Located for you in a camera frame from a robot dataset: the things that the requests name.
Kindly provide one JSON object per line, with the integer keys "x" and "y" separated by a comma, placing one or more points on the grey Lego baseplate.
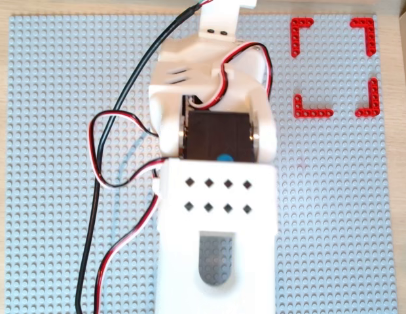
{"x": 321, "y": 196}

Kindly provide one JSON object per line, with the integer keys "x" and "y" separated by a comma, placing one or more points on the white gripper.
{"x": 220, "y": 23}

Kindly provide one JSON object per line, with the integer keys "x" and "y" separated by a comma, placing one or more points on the red L-shaped Lego beam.
{"x": 371, "y": 39}
{"x": 373, "y": 98}
{"x": 294, "y": 39}
{"x": 312, "y": 113}

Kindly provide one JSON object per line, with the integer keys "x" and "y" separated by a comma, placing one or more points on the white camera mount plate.
{"x": 219, "y": 19}

